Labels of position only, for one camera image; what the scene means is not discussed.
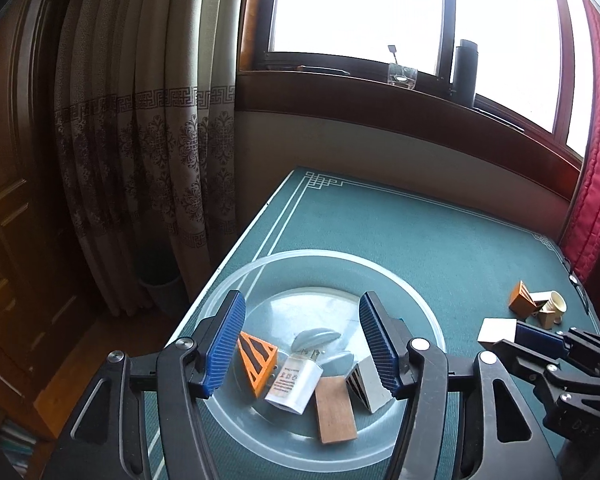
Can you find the green table mat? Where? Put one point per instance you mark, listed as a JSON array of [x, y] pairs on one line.
[[405, 230]]

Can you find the drinking glass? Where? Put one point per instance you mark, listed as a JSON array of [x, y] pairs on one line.
[[402, 76]]

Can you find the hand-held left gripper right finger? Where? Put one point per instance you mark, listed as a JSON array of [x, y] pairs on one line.
[[377, 345]]

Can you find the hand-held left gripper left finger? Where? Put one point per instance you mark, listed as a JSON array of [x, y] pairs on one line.
[[225, 345]]

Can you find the white power adapter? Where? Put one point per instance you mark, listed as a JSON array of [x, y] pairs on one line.
[[292, 382]]

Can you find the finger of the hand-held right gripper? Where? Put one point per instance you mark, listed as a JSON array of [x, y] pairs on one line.
[[537, 338], [592, 345]]

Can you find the blue and white wooden block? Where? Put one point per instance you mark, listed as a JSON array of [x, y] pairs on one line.
[[497, 332]]

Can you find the brown rectangular wooden block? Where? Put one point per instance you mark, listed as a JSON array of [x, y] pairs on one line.
[[335, 410]]

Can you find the beige patterned curtain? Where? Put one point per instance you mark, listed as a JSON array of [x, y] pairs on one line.
[[145, 135]]

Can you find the grey triangular wooden block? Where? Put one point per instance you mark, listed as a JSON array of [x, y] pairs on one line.
[[372, 392]]

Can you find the black cylinder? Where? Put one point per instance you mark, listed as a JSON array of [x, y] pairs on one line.
[[464, 75]]

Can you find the plain wooden block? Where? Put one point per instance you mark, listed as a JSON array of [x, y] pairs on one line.
[[537, 301]]

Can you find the light wooden cup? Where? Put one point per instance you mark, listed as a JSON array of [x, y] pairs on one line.
[[556, 302]]

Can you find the orange striped wooden block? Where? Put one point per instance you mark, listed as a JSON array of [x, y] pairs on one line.
[[257, 365], [520, 302]]

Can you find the stack of books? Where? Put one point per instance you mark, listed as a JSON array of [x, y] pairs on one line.
[[10, 442]]

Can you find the red quilted curtain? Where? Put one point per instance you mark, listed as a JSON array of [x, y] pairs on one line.
[[597, 185]]

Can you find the clear plastic bowl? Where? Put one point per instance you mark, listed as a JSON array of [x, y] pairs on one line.
[[300, 280]]

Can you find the dark waste bin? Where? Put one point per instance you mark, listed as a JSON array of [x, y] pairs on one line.
[[160, 290]]

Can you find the wooden framed window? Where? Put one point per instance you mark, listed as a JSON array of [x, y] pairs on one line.
[[355, 5]]

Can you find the dark wooden door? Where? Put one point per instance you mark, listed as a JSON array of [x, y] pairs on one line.
[[15, 185]]

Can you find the small wooden wedge block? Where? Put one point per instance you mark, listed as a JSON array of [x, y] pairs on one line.
[[547, 319]]

